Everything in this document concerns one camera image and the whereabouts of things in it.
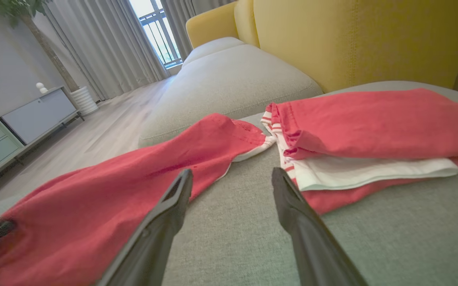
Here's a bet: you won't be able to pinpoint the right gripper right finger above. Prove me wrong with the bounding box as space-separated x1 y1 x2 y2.
272 167 369 286

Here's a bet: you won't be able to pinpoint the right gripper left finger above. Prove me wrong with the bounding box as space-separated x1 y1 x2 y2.
96 169 194 286

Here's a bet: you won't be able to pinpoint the red Bulls jersey top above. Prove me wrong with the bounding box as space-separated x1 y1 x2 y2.
0 113 276 286

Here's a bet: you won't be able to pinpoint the red shorts with white panel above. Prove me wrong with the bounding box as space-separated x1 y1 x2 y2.
261 88 458 215

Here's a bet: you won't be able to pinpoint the wide grey sofa seat cushion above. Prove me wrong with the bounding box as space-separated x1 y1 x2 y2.
0 81 458 286

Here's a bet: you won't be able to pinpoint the grey and green TV cabinet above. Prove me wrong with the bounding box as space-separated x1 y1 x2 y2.
0 87 85 193

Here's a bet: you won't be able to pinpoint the white ribbed planter pot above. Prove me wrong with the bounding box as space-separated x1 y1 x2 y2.
70 87 99 116

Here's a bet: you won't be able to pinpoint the narrow grey sofa seat cushion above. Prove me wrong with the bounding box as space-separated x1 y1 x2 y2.
138 37 324 148

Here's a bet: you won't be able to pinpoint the indoor tree with green leaves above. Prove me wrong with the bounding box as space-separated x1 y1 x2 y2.
0 0 80 92

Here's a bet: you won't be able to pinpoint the wide grey pleated curtain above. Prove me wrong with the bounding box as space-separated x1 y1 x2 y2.
44 0 170 100

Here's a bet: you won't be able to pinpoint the window with dark railing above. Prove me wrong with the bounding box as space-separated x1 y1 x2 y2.
129 0 183 69

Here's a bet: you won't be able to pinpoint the large yellow sofa back cushion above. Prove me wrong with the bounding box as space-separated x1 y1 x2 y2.
253 0 458 94

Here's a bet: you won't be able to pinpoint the narrow grey pleated curtain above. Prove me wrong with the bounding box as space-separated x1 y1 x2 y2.
161 0 235 61

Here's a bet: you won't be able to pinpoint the yellow sofa armrest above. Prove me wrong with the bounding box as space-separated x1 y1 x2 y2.
186 1 239 49

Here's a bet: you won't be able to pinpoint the small yellow sofa back cushion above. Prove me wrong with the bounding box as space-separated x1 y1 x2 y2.
234 0 260 47

